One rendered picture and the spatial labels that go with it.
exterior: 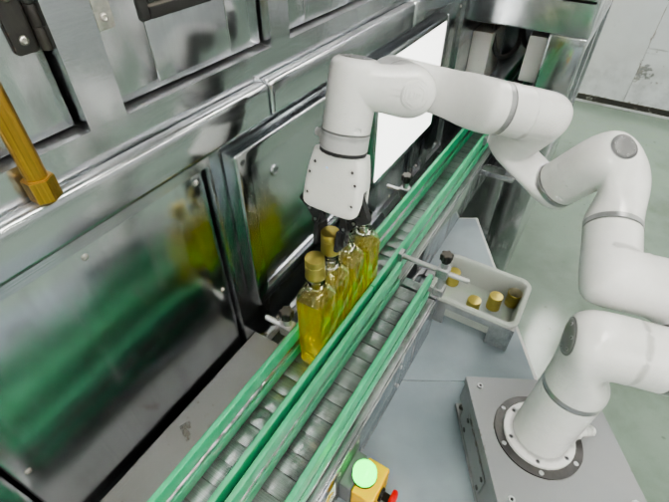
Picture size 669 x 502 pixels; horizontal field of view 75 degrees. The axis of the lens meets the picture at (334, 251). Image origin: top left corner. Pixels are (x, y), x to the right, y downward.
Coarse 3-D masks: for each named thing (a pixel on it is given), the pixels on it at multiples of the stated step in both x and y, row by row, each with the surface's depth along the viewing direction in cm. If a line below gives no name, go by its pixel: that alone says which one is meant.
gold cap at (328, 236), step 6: (324, 228) 76; (330, 228) 76; (336, 228) 76; (324, 234) 75; (330, 234) 75; (324, 240) 75; (330, 240) 74; (324, 246) 76; (330, 246) 75; (324, 252) 77; (330, 252) 76
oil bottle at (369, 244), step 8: (376, 232) 89; (360, 240) 86; (368, 240) 86; (376, 240) 88; (368, 248) 87; (376, 248) 90; (368, 256) 88; (376, 256) 92; (368, 264) 89; (376, 264) 94; (368, 272) 91; (376, 272) 96; (368, 280) 93
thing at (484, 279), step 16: (464, 272) 120; (480, 272) 118; (496, 272) 115; (448, 288) 120; (464, 288) 120; (480, 288) 120; (496, 288) 118; (528, 288) 110; (464, 304) 116; (496, 320) 103; (512, 320) 107
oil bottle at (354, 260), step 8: (360, 248) 85; (344, 256) 83; (352, 256) 83; (360, 256) 85; (344, 264) 83; (352, 264) 83; (360, 264) 86; (352, 272) 84; (360, 272) 88; (352, 280) 86; (360, 280) 90; (352, 288) 87; (360, 288) 92; (352, 296) 89; (360, 296) 94; (352, 304) 91
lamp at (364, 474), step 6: (360, 462) 78; (366, 462) 78; (354, 468) 78; (360, 468) 77; (366, 468) 77; (372, 468) 77; (354, 474) 77; (360, 474) 77; (366, 474) 76; (372, 474) 77; (354, 480) 77; (360, 480) 76; (366, 480) 76; (372, 480) 76; (360, 486) 77; (366, 486) 77
